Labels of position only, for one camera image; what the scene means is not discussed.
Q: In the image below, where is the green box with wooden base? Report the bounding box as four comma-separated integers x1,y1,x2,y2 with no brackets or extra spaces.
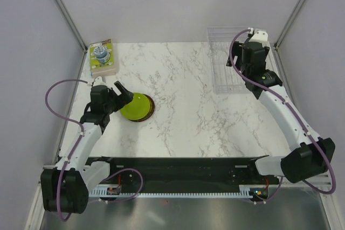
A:
89,39,116,79

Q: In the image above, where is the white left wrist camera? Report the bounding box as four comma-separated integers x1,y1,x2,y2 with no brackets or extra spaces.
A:
87,76,107,87

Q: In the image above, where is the aluminium frame post right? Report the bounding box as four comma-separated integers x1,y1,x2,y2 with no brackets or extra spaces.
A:
274,0,307,51

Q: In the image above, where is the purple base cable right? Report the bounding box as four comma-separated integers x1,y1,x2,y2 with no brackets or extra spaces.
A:
249,176,284,206

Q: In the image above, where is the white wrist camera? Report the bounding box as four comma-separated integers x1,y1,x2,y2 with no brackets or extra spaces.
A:
246,27,268,46
87,76,107,87

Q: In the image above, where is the aluminium frame post left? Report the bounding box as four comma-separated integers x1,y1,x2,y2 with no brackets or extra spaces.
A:
54,0,88,53

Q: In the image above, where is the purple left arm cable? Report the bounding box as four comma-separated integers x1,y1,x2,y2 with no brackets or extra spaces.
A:
45,79,94,222

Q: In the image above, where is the white slotted cable duct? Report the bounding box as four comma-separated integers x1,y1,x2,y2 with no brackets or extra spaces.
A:
89,184,268,199

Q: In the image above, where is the aluminium frame post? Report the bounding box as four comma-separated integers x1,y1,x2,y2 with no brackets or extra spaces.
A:
54,0,88,53
274,0,307,51

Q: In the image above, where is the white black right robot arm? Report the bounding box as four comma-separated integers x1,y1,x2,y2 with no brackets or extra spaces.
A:
227,40,335,184

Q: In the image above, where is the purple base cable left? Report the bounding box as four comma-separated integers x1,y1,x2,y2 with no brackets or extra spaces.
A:
94,167,143,205

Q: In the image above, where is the lime green plate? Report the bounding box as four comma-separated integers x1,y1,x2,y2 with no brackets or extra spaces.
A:
120,93,151,121

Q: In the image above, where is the yellow patterned plate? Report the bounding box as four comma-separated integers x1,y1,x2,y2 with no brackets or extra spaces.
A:
129,95,154,122

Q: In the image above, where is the aluminium rail front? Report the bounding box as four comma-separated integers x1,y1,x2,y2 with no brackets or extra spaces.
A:
37,164,334,187

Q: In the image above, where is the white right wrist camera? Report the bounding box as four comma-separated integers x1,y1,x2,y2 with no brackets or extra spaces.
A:
246,27,268,46

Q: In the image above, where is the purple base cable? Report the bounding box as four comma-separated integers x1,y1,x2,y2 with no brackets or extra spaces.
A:
94,167,143,205
249,176,284,206

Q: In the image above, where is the white wire dish rack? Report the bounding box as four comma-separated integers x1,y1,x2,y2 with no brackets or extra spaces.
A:
206,26,270,95

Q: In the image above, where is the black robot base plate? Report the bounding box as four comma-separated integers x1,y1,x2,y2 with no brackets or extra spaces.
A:
86,157,279,195

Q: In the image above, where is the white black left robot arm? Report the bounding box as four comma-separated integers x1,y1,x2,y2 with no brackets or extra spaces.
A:
40,78,134,214

